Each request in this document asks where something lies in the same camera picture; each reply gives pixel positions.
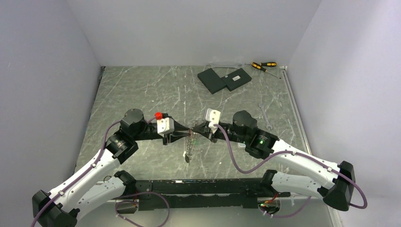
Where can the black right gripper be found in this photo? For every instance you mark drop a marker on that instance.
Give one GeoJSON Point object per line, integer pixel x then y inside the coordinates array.
{"type": "Point", "coordinates": [203, 128]}

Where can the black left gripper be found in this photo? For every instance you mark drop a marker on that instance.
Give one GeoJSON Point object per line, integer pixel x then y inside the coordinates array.
{"type": "Point", "coordinates": [176, 135]}

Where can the round metal key organizer disc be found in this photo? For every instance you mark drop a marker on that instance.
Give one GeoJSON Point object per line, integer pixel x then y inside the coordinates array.
{"type": "Point", "coordinates": [190, 143]}

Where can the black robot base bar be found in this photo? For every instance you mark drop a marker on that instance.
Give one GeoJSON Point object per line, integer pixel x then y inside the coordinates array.
{"type": "Point", "coordinates": [200, 193]}

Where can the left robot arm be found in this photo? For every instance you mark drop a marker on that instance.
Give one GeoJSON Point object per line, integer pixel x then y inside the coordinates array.
{"type": "Point", "coordinates": [68, 203]}

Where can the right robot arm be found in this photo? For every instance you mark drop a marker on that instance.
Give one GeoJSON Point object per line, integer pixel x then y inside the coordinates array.
{"type": "Point", "coordinates": [331, 182]}

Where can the large black flat box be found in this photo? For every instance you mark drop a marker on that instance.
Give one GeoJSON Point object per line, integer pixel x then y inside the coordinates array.
{"type": "Point", "coordinates": [211, 80]}

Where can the small black flat box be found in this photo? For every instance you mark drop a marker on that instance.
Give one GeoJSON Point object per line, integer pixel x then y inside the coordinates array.
{"type": "Point", "coordinates": [236, 79]}

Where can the silver wrench on table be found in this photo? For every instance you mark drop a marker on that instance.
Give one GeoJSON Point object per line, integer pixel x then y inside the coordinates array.
{"type": "Point", "coordinates": [268, 125]}

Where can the yellow black screwdriver front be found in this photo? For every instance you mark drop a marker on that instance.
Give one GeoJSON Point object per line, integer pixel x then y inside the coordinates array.
{"type": "Point", "coordinates": [265, 69]}

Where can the yellow black screwdriver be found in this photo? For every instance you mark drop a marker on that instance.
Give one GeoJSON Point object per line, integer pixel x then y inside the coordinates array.
{"type": "Point", "coordinates": [263, 64]}
{"type": "Point", "coordinates": [265, 69]}

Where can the yellow black screwdriver rear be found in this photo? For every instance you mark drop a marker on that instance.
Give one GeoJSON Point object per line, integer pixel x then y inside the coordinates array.
{"type": "Point", "coordinates": [263, 64]}

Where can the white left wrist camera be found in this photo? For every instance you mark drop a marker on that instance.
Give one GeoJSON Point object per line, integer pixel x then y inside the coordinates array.
{"type": "Point", "coordinates": [165, 124]}

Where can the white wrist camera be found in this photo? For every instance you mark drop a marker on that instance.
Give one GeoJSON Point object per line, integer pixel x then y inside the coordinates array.
{"type": "Point", "coordinates": [165, 124]}
{"type": "Point", "coordinates": [212, 117]}

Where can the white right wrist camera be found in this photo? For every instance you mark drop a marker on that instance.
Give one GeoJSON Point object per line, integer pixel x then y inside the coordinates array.
{"type": "Point", "coordinates": [212, 117]}

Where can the long silver wrench at wall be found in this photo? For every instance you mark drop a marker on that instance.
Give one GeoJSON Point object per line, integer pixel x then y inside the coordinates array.
{"type": "Point", "coordinates": [227, 66]}

